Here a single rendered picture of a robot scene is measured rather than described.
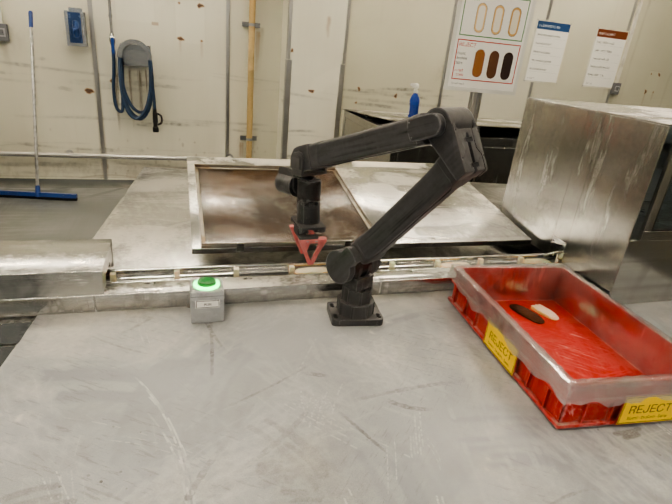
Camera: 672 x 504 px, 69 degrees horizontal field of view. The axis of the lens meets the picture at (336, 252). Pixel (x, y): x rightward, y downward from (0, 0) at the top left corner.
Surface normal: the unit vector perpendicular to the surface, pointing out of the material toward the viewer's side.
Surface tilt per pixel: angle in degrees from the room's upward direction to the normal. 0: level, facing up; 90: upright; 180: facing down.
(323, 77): 90
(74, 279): 90
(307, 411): 0
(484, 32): 90
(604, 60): 90
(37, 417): 0
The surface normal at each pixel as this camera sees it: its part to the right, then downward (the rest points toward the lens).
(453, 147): -0.71, 0.21
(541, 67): 0.29, 0.40
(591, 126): -0.95, 0.03
